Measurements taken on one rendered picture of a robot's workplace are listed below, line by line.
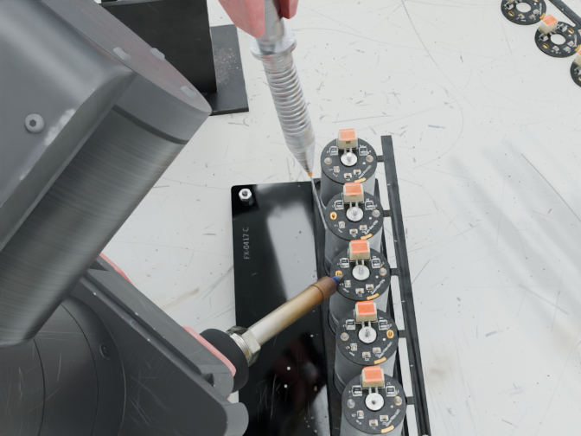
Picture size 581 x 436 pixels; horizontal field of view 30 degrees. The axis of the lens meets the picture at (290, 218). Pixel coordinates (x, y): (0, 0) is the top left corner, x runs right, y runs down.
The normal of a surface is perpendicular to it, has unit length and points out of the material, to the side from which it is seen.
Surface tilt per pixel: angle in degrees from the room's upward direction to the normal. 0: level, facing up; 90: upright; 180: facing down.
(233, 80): 0
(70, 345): 63
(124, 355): 31
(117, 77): 109
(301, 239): 0
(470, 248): 0
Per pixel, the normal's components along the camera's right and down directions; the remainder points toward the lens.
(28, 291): 0.62, 0.60
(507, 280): -0.01, -0.52
